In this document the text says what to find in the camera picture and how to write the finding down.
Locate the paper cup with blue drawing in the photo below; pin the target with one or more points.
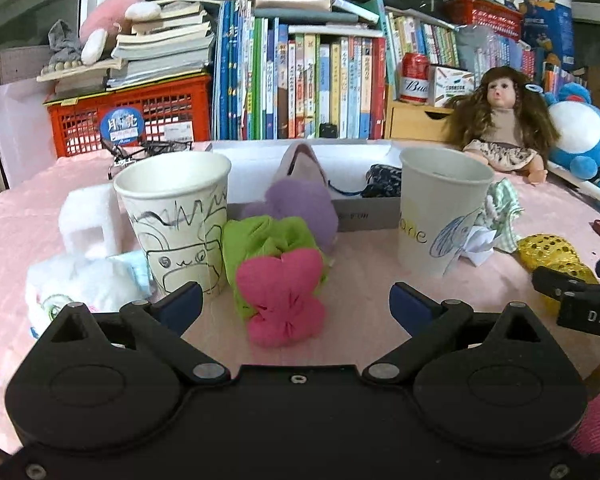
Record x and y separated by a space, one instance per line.
437 210

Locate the blue face mask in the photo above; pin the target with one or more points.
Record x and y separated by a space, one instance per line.
136 270

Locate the white paper sheet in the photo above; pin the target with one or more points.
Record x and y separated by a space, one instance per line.
15 135

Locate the wooden drawer box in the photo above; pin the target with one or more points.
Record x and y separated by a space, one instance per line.
415 122

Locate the white printed carton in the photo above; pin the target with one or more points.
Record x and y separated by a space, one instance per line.
450 85

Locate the gold sequin cloth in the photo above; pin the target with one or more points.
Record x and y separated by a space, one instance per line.
550 250

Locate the row of colourful upright books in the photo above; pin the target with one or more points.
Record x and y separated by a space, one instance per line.
300 85

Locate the pink knotted cloth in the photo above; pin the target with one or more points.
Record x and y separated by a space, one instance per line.
280 295

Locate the red plastic crate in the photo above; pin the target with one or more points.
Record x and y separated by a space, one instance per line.
80 120

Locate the green checked cloth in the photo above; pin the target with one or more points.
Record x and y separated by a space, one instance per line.
505 210

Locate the black model bicycle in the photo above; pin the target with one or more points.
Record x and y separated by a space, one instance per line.
145 149

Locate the white plush toy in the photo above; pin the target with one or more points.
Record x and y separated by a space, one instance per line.
80 285

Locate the pink plush rabbit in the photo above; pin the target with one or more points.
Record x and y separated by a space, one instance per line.
105 20

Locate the grey plush toy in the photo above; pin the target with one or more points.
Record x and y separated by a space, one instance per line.
62 42

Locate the flat books atop book row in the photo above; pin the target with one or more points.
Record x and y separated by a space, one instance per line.
305 15

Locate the dark patterned cloth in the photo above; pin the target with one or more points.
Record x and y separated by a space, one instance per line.
382 180

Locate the white face masks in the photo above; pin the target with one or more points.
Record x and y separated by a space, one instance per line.
82 220

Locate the stack of lying books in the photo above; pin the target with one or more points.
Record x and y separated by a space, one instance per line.
165 50

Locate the paper cup with cat drawing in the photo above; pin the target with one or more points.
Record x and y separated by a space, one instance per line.
175 220

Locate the red plastic basket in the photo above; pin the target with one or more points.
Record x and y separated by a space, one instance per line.
485 15

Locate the red drink can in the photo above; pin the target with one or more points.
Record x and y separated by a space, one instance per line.
414 77

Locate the small black case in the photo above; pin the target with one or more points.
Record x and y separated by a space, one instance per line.
328 130

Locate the blue plush toy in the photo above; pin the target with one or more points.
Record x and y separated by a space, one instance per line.
580 130

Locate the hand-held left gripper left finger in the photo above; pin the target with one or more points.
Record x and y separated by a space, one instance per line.
182 306

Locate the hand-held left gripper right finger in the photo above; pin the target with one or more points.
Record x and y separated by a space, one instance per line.
409 306

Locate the grey cardboard box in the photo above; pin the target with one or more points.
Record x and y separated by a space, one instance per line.
260 165

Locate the brown-haired doll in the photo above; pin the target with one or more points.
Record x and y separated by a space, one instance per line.
500 125

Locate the row of thin upright books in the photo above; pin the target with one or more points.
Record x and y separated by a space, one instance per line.
445 35

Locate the blue cardboard carton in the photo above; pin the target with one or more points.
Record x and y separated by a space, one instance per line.
547 25

